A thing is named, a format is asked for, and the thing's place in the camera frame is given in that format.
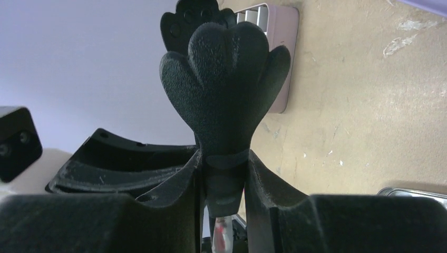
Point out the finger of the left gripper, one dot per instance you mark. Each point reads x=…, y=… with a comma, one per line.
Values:
x=108, y=163

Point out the silver metal box lid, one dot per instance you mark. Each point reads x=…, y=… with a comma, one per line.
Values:
x=390, y=191

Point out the purple plastic tray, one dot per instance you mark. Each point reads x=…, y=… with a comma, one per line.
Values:
x=437, y=7

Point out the black metal tongs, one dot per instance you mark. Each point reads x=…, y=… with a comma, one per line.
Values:
x=222, y=78

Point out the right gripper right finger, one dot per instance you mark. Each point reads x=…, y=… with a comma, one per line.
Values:
x=280, y=218

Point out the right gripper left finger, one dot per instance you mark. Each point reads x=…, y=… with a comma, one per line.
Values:
x=168, y=219

